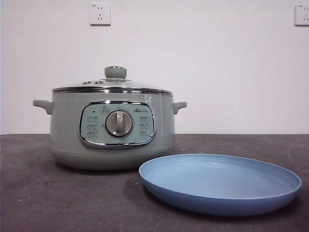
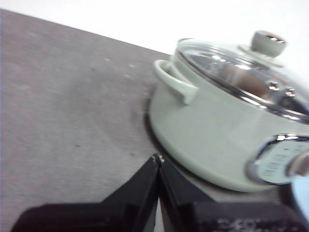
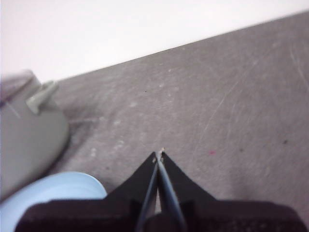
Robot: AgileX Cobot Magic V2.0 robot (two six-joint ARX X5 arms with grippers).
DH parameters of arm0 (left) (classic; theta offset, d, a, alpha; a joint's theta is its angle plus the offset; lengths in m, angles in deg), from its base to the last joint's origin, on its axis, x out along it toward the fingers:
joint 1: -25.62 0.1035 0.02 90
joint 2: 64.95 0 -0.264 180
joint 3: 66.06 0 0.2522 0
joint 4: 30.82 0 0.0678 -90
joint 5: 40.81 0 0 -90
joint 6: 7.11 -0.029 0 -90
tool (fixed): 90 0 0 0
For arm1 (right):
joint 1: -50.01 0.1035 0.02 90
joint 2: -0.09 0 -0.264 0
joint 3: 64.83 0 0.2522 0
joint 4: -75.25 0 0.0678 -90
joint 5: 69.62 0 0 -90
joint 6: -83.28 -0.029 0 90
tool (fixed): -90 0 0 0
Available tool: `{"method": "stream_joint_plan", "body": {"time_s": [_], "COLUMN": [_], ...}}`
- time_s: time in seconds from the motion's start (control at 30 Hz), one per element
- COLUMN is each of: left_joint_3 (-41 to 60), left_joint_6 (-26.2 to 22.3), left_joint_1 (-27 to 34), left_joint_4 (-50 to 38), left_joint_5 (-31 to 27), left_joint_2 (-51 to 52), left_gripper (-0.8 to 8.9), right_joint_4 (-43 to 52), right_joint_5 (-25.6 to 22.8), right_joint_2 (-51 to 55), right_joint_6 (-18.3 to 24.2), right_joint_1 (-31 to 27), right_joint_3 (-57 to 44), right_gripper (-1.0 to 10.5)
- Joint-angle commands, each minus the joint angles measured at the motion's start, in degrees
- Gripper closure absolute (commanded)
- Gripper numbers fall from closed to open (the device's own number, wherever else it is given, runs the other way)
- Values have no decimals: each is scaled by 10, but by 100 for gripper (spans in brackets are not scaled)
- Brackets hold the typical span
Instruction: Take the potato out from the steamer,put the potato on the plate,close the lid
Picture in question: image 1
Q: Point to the glass lid with green knob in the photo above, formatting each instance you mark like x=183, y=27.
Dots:
x=116, y=72

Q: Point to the pale green electric steamer pot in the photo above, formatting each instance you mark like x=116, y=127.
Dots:
x=67, y=125

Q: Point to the blue round plate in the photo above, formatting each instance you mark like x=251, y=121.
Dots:
x=217, y=183

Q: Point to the white wall socket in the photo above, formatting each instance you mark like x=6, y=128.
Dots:
x=100, y=14
x=303, y=14

